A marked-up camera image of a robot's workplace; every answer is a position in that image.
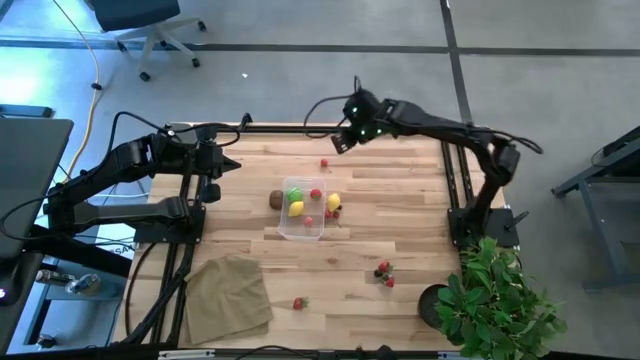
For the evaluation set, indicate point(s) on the green leafy plant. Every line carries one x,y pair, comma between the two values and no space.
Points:
490,310

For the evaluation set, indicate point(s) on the dark office chair white base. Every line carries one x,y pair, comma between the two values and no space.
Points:
135,10

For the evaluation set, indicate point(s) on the clear plastic tupperware container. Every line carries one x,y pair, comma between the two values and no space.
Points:
317,207

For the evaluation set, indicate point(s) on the black table clamp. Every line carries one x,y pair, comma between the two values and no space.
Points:
246,120

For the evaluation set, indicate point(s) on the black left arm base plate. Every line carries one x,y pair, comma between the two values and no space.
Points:
165,232

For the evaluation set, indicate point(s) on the white printed sheet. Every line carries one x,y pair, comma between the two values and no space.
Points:
117,245

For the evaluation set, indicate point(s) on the black flat device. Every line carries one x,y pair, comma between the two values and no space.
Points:
25,111

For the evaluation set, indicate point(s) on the white rail label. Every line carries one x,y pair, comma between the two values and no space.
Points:
185,354
460,356

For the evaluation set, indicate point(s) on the clear plastic bottle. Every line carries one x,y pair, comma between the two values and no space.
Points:
50,276
82,284

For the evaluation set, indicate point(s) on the green plastic lime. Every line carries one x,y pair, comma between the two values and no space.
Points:
295,194

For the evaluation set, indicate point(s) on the grey metal stand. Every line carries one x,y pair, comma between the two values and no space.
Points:
590,235

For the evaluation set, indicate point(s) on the black plant pot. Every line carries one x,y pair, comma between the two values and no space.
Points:
427,305

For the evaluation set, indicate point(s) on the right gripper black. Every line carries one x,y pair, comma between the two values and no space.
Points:
365,117

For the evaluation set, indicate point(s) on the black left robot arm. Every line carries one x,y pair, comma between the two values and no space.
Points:
125,162

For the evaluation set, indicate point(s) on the yellow plastic lemon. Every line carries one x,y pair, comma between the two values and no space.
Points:
296,209
334,202

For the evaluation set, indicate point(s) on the olive green cloth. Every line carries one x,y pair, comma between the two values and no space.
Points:
225,300

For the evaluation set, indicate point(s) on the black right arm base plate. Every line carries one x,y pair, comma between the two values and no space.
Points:
500,225

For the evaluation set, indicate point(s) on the dark grey desk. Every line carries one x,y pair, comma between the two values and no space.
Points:
30,175

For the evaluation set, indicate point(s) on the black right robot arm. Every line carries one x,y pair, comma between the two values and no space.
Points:
440,127

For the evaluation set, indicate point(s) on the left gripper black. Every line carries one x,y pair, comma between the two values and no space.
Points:
210,160

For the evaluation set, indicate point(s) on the brown kiwi fruit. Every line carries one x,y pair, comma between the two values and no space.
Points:
276,200

